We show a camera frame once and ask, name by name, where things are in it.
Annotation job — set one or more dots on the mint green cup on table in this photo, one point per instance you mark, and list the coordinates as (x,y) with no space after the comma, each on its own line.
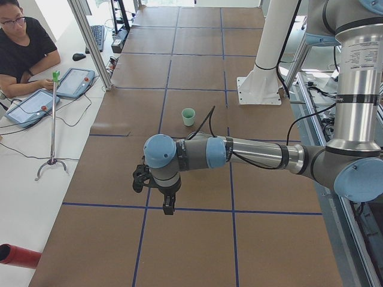
(188,116)

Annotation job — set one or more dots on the teach pendant tablet farther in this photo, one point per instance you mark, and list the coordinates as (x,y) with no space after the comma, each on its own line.
(74,83)

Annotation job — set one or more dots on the teach pendant tablet nearer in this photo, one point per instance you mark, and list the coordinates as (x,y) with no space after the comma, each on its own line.
(32,109)

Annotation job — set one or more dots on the red cylinder tube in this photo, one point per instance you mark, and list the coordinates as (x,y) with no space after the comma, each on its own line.
(19,257)

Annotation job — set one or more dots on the black computer mouse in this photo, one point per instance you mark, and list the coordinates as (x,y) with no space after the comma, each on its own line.
(78,56)

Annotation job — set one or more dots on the black keyboard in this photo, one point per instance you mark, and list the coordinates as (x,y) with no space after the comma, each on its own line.
(98,32)

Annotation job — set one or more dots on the person in black shirt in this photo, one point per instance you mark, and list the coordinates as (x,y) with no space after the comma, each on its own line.
(26,50)

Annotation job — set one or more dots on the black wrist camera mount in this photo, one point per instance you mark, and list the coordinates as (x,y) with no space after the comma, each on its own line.
(142,177)

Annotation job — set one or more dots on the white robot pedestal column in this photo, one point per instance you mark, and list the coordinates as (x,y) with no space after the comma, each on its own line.
(260,86)

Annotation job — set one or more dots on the reacher grabber tool green handle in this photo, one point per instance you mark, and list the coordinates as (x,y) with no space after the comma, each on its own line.
(52,160)

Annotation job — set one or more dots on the aluminium frame post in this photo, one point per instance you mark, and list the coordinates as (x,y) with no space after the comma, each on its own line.
(81,19)

